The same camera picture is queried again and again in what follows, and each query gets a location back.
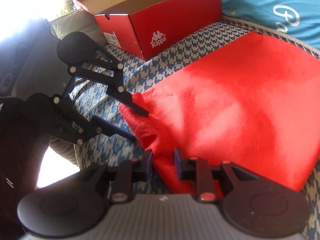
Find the red shoe box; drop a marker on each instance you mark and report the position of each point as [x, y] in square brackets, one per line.
[175, 22]

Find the long blue pillow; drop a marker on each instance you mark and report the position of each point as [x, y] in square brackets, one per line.
[250, 5]

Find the red nonwoven shopping bag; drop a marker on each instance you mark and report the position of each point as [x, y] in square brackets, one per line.
[237, 92]

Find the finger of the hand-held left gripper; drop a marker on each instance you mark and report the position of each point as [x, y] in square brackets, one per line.
[75, 127]
[118, 77]

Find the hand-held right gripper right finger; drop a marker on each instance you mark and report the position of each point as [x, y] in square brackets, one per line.
[178, 163]

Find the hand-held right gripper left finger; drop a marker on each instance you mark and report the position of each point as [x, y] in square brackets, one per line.
[149, 162]

